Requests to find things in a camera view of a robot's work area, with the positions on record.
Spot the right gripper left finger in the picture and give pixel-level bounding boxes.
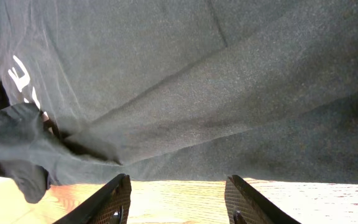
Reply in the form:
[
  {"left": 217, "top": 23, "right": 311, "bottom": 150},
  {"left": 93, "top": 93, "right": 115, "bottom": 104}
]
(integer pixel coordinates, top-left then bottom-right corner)
[{"left": 54, "top": 174, "right": 132, "bottom": 224}]

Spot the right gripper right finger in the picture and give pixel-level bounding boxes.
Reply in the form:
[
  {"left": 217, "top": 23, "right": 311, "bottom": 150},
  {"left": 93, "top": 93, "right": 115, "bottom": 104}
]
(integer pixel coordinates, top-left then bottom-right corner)
[{"left": 224, "top": 175, "right": 300, "bottom": 224}]

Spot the black Nike t-shirt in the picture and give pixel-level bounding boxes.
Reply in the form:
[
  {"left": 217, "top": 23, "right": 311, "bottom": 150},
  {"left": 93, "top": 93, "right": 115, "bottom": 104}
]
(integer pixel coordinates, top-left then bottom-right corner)
[{"left": 0, "top": 0, "right": 358, "bottom": 203}]

